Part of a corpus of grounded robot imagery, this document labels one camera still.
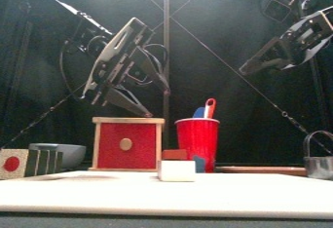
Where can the red toy spoon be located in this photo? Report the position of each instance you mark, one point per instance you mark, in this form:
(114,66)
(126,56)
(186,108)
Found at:
(210,108)

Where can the small blue toy piece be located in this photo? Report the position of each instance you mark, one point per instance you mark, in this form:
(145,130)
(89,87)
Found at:
(200,164)

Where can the toy sushi roll red centre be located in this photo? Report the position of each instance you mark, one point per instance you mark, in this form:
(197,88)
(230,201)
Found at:
(12,164)

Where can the white cutting board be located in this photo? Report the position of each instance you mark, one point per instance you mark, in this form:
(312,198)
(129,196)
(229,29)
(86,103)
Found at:
(165,196)

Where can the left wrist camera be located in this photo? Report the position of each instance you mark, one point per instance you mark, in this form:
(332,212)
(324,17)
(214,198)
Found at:
(138,74)

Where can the small white block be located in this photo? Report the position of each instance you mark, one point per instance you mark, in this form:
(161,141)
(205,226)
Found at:
(177,170)

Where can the wooden box with red face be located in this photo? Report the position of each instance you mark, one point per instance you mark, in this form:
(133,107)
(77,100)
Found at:
(109,155)

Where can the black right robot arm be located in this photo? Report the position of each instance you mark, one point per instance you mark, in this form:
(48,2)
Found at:
(281,4)

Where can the metal frame pole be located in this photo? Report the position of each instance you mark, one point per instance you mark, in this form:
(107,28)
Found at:
(166,11)

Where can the blue toy spoon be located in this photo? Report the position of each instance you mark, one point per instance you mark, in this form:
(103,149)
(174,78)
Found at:
(200,113)

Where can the red plastic cup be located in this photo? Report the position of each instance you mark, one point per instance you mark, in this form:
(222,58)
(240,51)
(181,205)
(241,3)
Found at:
(197,137)

